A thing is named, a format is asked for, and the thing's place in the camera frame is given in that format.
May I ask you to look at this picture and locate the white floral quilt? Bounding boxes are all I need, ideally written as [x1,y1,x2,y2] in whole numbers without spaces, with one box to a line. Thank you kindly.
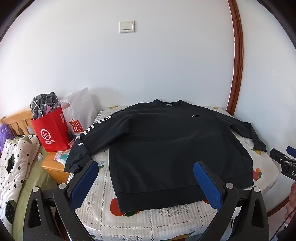
[0,134,41,226]

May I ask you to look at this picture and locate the green bed sheet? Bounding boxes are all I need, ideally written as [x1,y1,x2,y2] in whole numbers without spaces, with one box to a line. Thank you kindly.
[11,160,57,239]

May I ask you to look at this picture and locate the fruit print tablecloth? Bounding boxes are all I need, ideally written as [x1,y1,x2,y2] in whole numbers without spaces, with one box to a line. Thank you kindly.
[74,105,281,241]

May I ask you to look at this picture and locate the brown wooden door frame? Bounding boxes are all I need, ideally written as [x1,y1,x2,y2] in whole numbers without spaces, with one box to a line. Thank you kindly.
[225,0,244,116]

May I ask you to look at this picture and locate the white wall light switch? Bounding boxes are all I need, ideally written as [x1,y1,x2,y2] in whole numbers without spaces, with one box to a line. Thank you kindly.
[119,20,135,33]

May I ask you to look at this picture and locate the purple fluffy toy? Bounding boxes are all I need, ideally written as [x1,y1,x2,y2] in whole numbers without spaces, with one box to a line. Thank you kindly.
[0,124,12,153]

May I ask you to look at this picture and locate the person's right hand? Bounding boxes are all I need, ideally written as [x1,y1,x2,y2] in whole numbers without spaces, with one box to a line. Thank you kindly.
[285,183,296,224]

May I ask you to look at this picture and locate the wooden headboard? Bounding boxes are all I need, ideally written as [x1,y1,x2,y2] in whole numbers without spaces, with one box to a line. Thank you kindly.
[0,109,35,137]

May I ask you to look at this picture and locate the white plastic bag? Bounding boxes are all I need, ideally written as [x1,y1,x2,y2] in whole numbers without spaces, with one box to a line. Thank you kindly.
[60,87,99,139]

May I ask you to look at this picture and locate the black cable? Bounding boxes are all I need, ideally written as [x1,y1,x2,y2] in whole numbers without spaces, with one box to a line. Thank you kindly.
[269,210,293,239]

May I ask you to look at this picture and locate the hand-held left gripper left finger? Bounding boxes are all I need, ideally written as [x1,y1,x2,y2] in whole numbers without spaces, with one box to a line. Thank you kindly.
[23,160,100,241]

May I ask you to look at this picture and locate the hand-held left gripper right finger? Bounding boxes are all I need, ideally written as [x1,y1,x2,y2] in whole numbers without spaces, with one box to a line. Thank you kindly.
[193,160,270,241]

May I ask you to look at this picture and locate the wooden nightstand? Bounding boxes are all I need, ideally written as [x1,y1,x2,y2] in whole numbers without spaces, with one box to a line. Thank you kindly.
[41,148,74,184]

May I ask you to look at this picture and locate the grey plaid cloth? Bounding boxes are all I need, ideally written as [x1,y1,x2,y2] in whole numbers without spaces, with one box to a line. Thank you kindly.
[31,91,62,120]

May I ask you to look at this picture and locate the papers on nightstand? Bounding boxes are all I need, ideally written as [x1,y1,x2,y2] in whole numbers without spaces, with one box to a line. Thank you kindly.
[54,148,72,166]

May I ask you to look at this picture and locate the black sweatshirt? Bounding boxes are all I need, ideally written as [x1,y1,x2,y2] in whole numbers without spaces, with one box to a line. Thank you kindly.
[64,99,267,212]

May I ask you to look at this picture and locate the red paper bag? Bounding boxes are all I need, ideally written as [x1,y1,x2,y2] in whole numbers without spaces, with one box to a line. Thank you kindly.
[31,107,71,153]

